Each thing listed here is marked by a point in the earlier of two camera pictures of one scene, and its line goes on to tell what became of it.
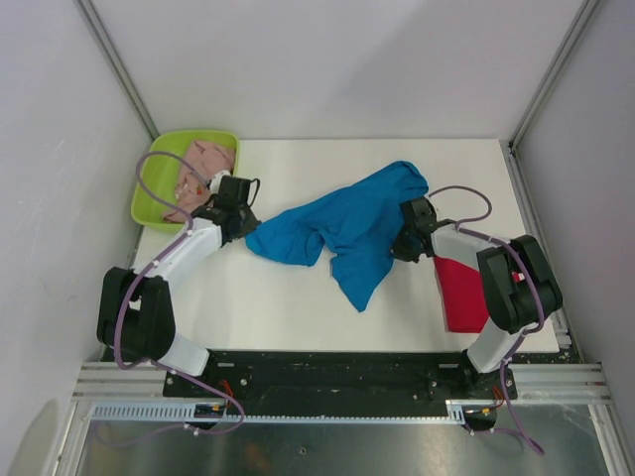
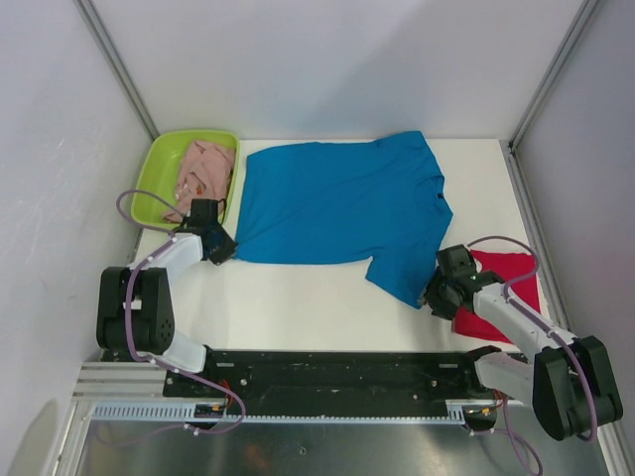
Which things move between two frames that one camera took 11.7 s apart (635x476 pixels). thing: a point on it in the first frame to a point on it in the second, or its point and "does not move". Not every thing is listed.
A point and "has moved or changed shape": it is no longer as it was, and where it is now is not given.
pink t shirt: x=191 y=191 does not move
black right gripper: x=400 y=251 to x=429 y=294
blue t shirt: x=358 y=227 has moved or changed shape
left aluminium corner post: x=118 y=64 does not move
